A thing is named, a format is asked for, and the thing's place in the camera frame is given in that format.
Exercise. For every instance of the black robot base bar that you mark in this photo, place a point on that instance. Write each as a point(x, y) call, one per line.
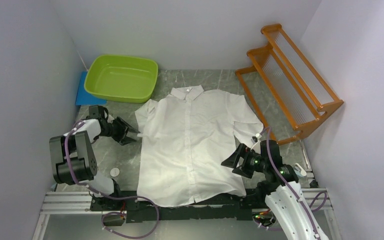
point(222, 206)

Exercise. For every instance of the blue flat mat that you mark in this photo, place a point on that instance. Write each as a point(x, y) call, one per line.
point(83, 98)

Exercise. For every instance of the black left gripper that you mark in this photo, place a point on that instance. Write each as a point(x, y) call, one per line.
point(124, 140)

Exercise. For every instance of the white button-up shirt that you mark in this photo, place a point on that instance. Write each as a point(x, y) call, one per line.
point(185, 137)

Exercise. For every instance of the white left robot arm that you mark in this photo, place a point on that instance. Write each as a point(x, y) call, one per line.
point(72, 156)

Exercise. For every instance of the orange wooden rack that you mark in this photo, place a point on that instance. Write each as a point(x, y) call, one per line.
point(303, 96)

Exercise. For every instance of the aluminium frame rail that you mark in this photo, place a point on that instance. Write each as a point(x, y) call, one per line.
point(78, 203)

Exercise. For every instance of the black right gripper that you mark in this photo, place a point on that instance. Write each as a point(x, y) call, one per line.
point(232, 161)

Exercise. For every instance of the green plastic basin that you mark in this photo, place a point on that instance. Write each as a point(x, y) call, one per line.
point(122, 78)

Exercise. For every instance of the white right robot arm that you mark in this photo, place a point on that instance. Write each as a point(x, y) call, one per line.
point(280, 192)

